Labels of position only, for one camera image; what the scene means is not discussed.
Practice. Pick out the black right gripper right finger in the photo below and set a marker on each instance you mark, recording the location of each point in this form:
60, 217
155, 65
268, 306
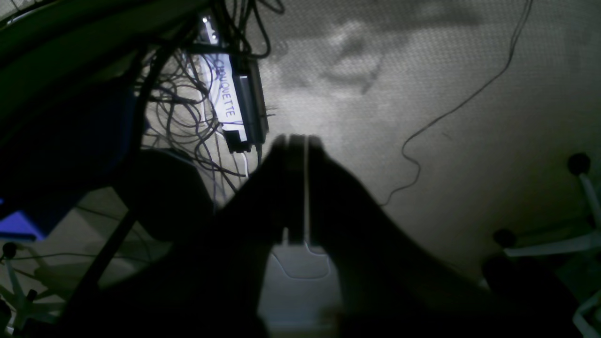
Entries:
392, 288

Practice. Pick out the white chair base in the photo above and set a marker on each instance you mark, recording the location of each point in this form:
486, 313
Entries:
552, 276
25, 312

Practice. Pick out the white left chair base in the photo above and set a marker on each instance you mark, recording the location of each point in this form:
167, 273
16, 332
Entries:
25, 312

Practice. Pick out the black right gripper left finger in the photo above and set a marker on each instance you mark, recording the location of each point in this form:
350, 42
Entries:
207, 287

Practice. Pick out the black power strip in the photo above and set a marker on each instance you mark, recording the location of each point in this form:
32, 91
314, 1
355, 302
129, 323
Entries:
236, 96

